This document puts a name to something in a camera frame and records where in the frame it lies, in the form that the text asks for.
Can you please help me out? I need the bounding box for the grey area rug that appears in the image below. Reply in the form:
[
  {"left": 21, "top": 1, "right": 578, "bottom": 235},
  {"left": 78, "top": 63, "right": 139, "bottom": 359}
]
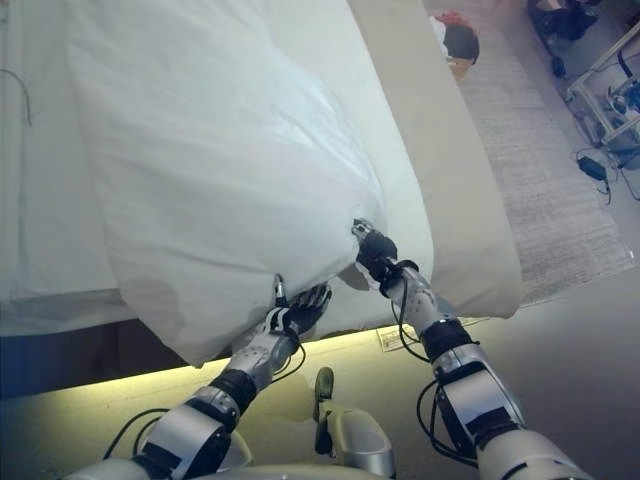
[{"left": 424, "top": 0, "right": 634, "bottom": 306}]

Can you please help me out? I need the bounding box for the white metal frame rack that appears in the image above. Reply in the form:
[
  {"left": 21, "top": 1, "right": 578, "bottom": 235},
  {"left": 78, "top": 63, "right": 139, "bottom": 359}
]
[{"left": 567, "top": 22, "right": 640, "bottom": 151}]

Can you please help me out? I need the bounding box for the wicker laundry basket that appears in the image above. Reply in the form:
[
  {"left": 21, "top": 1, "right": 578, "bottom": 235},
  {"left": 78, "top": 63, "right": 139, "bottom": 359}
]
[{"left": 447, "top": 54, "right": 476, "bottom": 81}]

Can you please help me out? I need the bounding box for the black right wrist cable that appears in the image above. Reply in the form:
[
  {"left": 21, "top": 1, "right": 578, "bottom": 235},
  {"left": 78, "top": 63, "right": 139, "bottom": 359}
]
[{"left": 389, "top": 279, "right": 476, "bottom": 469}]

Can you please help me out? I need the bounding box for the white duvet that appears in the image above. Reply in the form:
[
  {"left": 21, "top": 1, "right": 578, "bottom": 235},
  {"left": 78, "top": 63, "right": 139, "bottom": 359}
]
[{"left": 64, "top": 0, "right": 436, "bottom": 369}]

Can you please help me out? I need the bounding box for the black garment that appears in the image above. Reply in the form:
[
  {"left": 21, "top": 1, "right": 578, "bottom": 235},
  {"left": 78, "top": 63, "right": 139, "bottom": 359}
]
[{"left": 442, "top": 23, "right": 481, "bottom": 64}]

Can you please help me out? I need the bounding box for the white garment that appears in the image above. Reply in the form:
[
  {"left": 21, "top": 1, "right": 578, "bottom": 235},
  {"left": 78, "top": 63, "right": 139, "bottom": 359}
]
[{"left": 429, "top": 17, "right": 451, "bottom": 56}]

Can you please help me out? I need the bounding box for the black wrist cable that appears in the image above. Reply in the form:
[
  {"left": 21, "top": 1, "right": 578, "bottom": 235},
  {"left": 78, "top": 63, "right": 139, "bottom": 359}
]
[
  {"left": 102, "top": 339, "right": 307, "bottom": 461},
  {"left": 389, "top": 279, "right": 476, "bottom": 469}
]

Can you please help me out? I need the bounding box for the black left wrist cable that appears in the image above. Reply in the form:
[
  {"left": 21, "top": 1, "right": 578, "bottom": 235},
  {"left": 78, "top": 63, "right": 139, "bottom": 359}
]
[{"left": 102, "top": 339, "right": 307, "bottom": 461}]

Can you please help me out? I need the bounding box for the silver robot right leg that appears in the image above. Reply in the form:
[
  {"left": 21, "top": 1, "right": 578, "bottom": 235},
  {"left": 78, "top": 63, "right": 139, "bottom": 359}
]
[{"left": 314, "top": 402, "right": 397, "bottom": 470}]

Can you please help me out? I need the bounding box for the dark robot right foot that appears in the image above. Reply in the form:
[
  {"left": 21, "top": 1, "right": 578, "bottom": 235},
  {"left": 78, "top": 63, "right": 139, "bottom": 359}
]
[{"left": 313, "top": 367, "right": 335, "bottom": 405}]

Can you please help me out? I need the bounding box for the white mattress sheet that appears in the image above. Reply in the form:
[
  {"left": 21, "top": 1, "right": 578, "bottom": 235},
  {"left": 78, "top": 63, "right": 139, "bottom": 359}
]
[{"left": 0, "top": 0, "right": 121, "bottom": 341}]

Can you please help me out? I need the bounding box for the brown upholstered bed frame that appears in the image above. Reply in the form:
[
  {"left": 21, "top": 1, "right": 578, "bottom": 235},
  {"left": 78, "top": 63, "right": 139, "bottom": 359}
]
[{"left": 0, "top": 319, "right": 196, "bottom": 401}]

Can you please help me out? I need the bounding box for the silver robot left leg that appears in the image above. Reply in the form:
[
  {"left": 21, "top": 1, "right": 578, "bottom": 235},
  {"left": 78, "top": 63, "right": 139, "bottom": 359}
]
[{"left": 228, "top": 429, "right": 255, "bottom": 471}]

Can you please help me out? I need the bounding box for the black power adapter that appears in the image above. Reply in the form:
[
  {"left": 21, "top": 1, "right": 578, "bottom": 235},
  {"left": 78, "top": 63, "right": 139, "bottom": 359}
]
[{"left": 577, "top": 153, "right": 609, "bottom": 181}]

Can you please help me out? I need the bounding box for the black wheeled robot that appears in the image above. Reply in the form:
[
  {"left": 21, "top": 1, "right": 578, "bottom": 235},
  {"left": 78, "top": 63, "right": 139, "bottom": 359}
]
[{"left": 527, "top": 0, "right": 599, "bottom": 76}]

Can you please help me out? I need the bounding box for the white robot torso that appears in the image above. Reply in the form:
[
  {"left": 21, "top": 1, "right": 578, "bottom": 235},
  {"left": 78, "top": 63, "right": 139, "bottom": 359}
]
[{"left": 64, "top": 462, "right": 401, "bottom": 480}]

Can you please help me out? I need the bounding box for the silver robot leg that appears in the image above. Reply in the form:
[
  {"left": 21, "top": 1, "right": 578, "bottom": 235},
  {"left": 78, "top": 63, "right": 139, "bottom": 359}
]
[
  {"left": 228, "top": 429, "right": 255, "bottom": 471},
  {"left": 314, "top": 402, "right": 397, "bottom": 470}
]

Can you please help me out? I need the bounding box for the small patterned floor mat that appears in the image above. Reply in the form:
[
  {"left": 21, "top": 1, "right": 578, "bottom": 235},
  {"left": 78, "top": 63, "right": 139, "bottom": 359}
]
[{"left": 377, "top": 327, "right": 426, "bottom": 354}]

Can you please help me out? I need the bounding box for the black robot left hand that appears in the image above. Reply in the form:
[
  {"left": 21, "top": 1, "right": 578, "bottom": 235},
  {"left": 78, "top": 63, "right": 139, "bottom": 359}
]
[{"left": 269, "top": 273, "right": 334, "bottom": 335}]

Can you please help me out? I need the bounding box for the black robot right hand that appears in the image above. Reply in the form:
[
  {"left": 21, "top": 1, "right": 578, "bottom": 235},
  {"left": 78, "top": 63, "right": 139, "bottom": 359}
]
[{"left": 351, "top": 217, "right": 399, "bottom": 281}]

